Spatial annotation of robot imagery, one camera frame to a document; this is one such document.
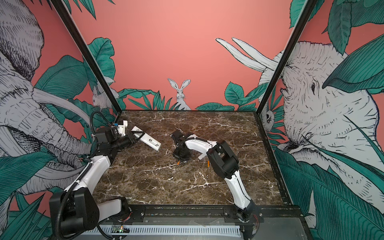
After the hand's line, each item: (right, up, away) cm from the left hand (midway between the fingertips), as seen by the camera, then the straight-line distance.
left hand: (143, 131), depth 79 cm
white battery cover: (+33, -17, +16) cm, 40 cm away
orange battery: (+36, -21, +13) cm, 44 cm away
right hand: (+15, -18, +12) cm, 26 cm away
